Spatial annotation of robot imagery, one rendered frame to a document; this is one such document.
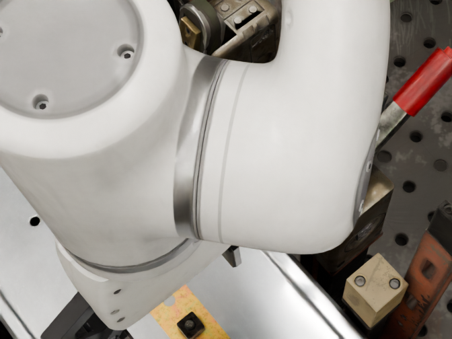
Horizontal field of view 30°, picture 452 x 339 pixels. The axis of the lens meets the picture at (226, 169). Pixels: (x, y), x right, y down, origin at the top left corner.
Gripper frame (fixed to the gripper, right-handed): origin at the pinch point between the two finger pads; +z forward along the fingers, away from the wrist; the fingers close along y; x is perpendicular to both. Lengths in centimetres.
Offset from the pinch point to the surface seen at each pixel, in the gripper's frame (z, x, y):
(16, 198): 12.1, -19.2, 4.8
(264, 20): 5.4, -15.3, -21.0
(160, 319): 11.8, -2.0, 1.6
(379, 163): 42, -8, -33
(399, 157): 42, -7, -36
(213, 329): 11.7, 1.5, -1.3
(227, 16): 5.2, -17.6, -18.8
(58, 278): 12.1, -10.6, 6.1
